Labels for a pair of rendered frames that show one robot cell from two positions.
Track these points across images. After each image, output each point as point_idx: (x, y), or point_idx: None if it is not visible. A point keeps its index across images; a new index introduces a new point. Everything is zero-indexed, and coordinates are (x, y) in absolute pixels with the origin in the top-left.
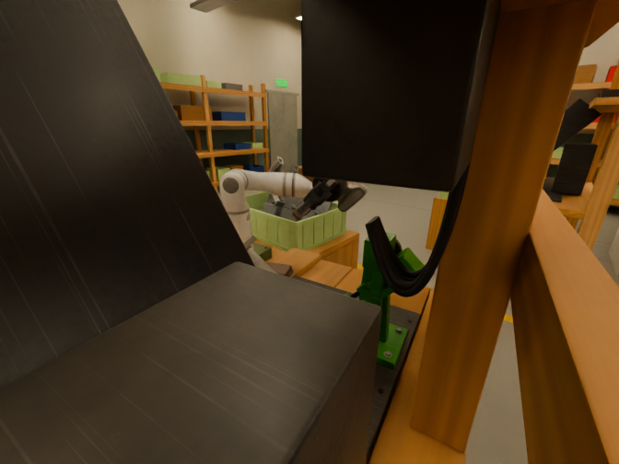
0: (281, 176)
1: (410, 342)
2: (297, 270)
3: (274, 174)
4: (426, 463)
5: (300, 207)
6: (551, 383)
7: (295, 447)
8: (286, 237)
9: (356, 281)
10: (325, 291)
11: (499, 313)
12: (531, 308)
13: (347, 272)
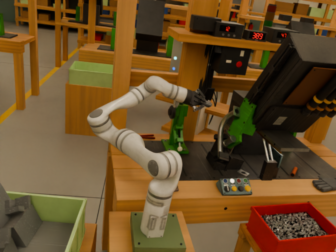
0: (139, 135)
1: None
2: (149, 181)
3: (140, 138)
4: (198, 138)
5: (209, 101)
6: (230, 83)
7: None
8: (81, 229)
9: (130, 163)
10: (238, 92)
11: None
12: (216, 83)
13: (122, 169)
